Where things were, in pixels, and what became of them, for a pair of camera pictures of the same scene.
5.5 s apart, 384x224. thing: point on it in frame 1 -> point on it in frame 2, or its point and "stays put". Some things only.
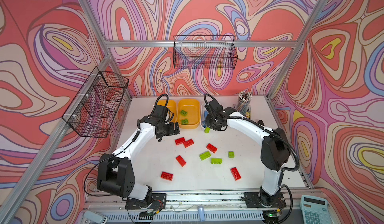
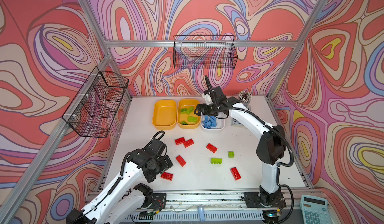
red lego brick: [180, 160] stays put
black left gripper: [172, 131] -> [165, 165]
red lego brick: [211, 148] stays put
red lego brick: [167, 176] stays put
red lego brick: [188, 143] stays put
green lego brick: [204, 155] -> [192, 119]
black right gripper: [207, 119] -> [199, 108]
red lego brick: [179, 140] stays put
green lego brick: [216, 160] stays put
